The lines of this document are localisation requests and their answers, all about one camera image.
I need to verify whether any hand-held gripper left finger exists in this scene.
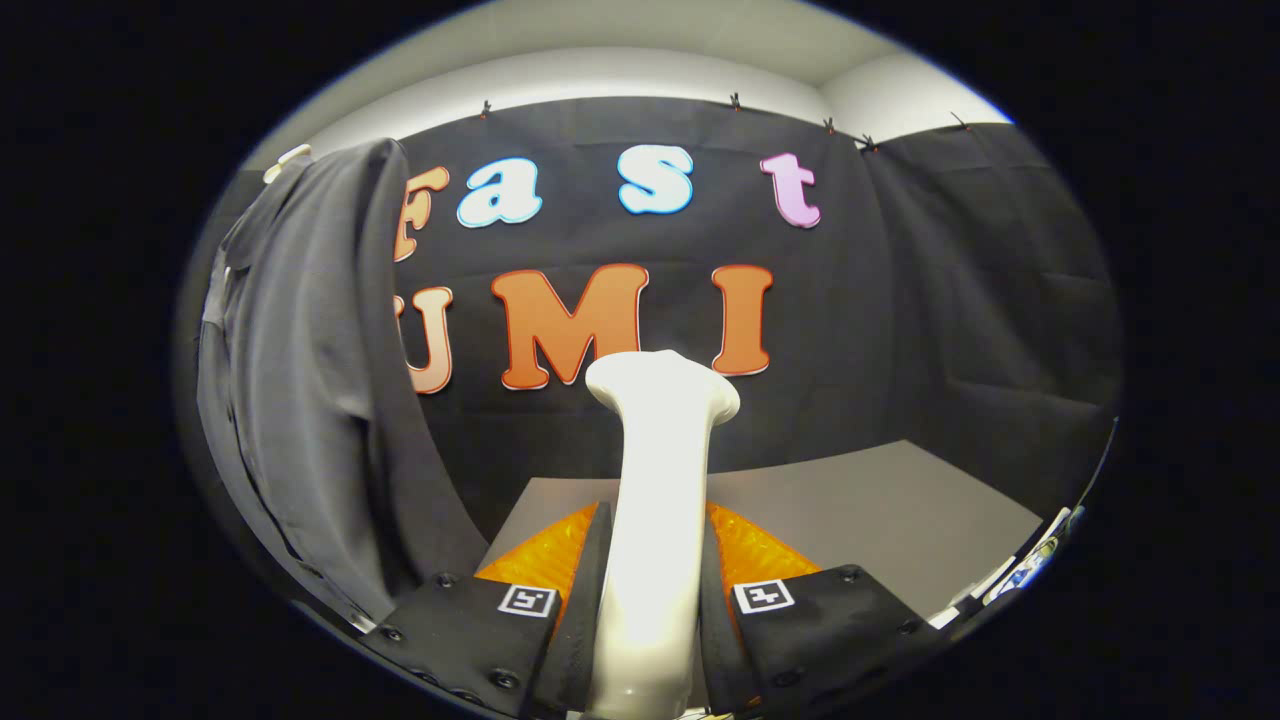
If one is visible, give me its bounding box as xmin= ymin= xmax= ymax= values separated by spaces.
xmin=372 ymin=500 xmax=613 ymax=720

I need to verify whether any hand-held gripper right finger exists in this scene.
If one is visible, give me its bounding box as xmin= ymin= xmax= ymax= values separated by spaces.
xmin=697 ymin=500 xmax=946 ymax=720

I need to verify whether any white garment steamer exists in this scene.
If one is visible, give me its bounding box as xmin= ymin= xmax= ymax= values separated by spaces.
xmin=583 ymin=350 xmax=742 ymax=720

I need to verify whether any dark grey button shirt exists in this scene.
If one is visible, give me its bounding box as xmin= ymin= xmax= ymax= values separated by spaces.
xmin=195 ymin=138 xmax=491 ymax=633

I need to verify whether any cream plastic clothes hanger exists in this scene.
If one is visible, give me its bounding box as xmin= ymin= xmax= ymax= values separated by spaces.
xmin=263 ymin=144 xmax=313 ymax=185

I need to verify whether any beige cabinet with grey top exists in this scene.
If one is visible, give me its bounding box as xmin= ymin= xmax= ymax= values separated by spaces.
xmin=470 ymin=438 xmax=1046 ymax=621

